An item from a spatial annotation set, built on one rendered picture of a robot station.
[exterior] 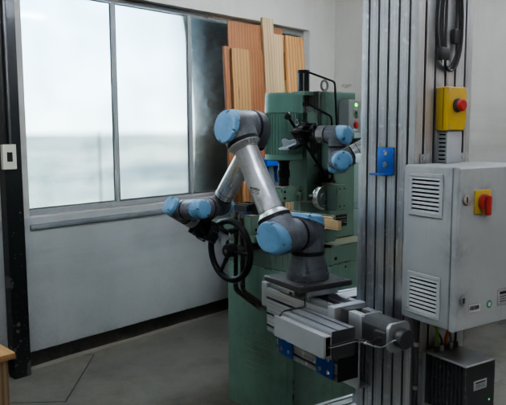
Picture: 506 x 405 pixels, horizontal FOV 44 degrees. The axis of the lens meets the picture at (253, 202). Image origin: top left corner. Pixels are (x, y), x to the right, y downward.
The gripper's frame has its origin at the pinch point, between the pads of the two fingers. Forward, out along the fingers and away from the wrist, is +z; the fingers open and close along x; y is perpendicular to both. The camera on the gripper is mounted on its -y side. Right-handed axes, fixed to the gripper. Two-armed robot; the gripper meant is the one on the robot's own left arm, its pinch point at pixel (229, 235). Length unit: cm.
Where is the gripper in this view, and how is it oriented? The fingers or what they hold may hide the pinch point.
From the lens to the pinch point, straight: 267.3
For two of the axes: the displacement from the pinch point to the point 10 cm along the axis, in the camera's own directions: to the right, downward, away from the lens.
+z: 6.4, 4.4, 6.4
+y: -3.6, 9.0, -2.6
